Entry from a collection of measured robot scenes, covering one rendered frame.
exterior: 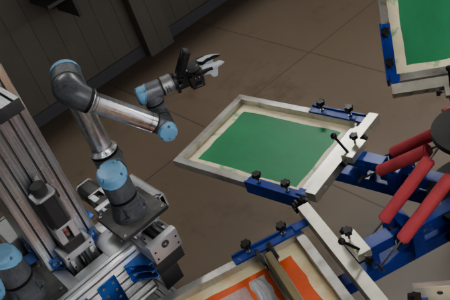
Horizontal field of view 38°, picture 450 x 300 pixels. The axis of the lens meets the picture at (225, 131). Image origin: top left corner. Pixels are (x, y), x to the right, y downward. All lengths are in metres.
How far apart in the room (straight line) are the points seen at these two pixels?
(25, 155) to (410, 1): 1.94
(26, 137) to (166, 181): 2.48
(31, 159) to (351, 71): 3.36
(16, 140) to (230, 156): 1.18
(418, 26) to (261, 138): 0.93
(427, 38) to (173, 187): 2.30
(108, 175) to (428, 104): 2.89
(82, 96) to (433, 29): 1.72
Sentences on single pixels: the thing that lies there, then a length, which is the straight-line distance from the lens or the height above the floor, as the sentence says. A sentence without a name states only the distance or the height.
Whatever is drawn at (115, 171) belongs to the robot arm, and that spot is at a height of 1.48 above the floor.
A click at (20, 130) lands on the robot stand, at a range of 2.46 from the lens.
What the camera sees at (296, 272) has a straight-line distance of 2.58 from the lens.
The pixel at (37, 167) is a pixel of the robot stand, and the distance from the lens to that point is 2.55.
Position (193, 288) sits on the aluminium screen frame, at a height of 0.99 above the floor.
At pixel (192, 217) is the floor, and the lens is 4.44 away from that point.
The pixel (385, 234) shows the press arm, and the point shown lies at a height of 1.04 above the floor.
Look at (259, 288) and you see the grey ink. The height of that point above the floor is 0.96.
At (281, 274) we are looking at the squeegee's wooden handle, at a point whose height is 1.06.
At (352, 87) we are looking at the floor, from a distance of 5.17.
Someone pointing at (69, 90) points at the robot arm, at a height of 1.87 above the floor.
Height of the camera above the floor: 2.88
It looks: 34 degrees down
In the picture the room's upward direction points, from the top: 20 degrees counter-clockwise
